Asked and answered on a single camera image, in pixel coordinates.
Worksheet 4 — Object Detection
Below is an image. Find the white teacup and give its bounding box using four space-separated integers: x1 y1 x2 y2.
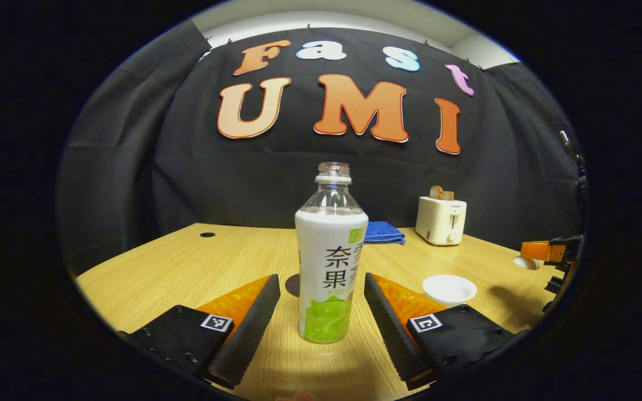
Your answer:
422 274 478 307

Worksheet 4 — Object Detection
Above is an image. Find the blue towel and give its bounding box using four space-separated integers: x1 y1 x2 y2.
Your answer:
364 221 406 245

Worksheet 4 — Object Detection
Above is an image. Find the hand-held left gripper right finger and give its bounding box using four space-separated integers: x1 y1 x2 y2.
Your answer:
363 272 522 392

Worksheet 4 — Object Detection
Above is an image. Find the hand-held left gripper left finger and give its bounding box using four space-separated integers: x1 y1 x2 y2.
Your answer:
118 273 281 390

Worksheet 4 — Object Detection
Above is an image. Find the clear water bottle green label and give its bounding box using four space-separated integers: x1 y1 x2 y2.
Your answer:
295 162 369 344

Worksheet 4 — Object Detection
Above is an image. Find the cream toaster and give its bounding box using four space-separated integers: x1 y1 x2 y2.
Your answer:
415 195 468 246

